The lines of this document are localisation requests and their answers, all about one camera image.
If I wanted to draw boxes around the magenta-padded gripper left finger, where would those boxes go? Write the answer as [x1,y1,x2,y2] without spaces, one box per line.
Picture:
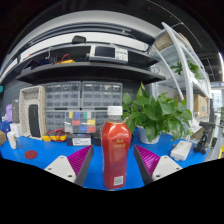
[43,144,95,187]

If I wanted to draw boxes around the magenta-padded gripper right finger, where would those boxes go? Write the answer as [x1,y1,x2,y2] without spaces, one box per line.
[133,145,184,185]

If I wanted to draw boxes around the red drink bottle white cap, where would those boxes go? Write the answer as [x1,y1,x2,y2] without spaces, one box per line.
[100,105,132,190]

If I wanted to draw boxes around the black box with white label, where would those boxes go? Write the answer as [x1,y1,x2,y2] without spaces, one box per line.
[65,133,93,147]

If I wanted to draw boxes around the white adapter block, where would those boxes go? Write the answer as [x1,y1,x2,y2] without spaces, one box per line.
[169,139,193,162]

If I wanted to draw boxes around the yellow multimeter with red leads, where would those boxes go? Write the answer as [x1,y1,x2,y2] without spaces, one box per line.
[42,128,69,143]
[54,53,76,65]

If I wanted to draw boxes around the black flat case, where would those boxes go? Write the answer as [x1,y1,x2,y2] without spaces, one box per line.
[92,129,103,147]

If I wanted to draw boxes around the flat round red coaster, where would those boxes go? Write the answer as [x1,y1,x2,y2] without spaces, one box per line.
[24,149,39,160]

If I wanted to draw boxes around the clear compartment box coloured parts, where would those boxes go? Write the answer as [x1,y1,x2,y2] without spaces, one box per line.
[64,110,97,134]

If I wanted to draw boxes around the green potted plant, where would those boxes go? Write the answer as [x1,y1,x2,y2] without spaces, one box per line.
[121,82,194,145]

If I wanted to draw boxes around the black rectangular pad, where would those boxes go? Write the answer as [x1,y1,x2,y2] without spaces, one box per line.
[28,104,42,138]

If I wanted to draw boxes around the white mug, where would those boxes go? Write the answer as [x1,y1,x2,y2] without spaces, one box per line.
[6,130,18,150]

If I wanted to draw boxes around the cream dotted storage tray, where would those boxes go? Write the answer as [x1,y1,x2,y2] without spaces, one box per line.
[18,85,48,140]

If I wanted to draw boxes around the dark grey upright box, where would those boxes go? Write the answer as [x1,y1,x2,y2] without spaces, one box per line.
[11,99,21,124]

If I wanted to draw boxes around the blue box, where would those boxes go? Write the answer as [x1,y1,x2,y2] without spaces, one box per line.
[0,120,11,133]

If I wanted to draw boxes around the black workbench shelf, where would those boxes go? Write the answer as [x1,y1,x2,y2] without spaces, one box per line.
[15,41,167,86]

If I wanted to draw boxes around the white shelf unit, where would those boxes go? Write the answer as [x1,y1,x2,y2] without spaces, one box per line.
[148,21,214,134]

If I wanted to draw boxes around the grey oscilloscope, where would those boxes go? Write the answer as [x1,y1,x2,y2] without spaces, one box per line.
[89,44,129,64]

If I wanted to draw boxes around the black rounded device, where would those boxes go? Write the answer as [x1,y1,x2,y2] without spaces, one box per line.
[71,34,87,45]

